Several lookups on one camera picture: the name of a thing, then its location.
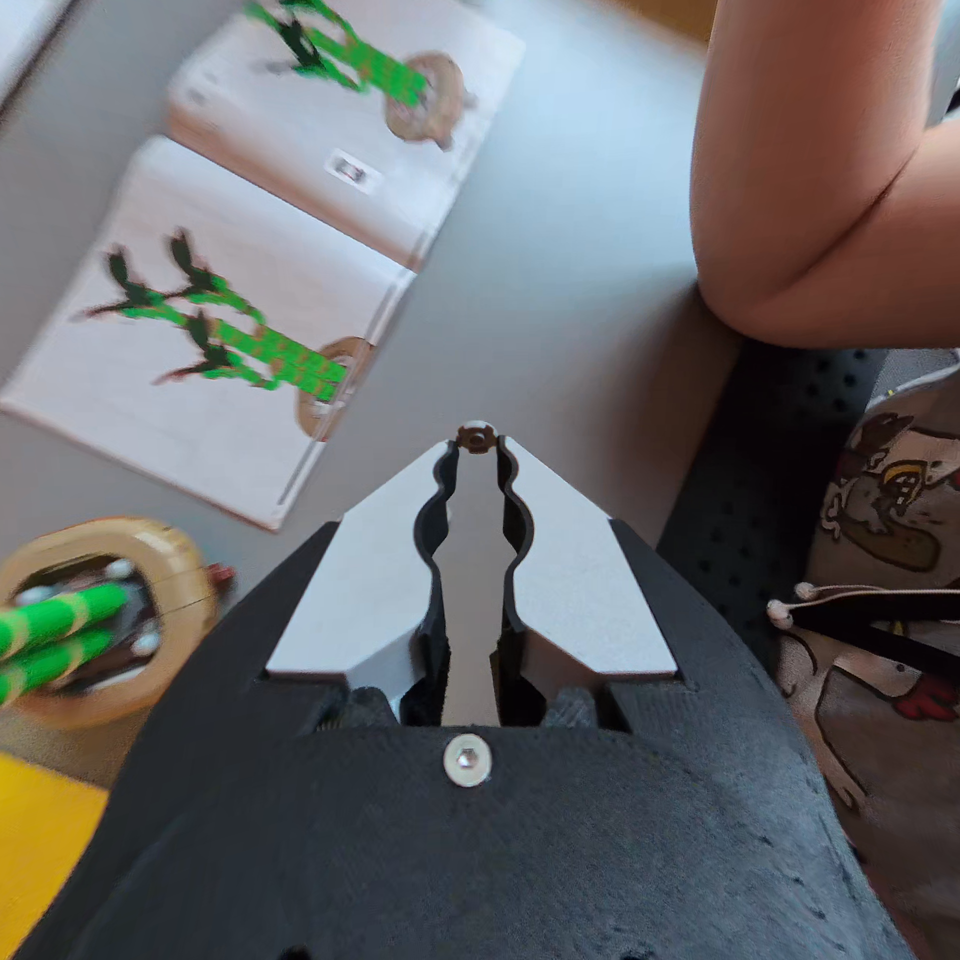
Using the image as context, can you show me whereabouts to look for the green lego bamboo plant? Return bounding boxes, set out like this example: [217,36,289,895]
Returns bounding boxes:
[0,516,237,729]

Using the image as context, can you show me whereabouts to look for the yellow plastic bin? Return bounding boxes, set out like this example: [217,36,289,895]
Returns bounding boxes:
[0,753,110,960]

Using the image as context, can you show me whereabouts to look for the lego instruction booklet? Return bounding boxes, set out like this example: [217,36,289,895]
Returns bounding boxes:
[0,0,526,532]

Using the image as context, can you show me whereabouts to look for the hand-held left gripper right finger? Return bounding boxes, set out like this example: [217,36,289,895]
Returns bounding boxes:
[489,435,682,727]

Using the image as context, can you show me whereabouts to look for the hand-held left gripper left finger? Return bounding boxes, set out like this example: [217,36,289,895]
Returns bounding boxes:
[266,439,460,727]

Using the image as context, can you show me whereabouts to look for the black perforated chair seat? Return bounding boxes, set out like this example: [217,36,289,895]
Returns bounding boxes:
[656,346,890,676]

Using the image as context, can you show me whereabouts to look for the cartoon printed pants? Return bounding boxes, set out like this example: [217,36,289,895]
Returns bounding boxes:
[766,367,960,960]

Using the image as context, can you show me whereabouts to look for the person's right forearm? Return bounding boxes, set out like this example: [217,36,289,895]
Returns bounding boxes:
[688,0,960,350]

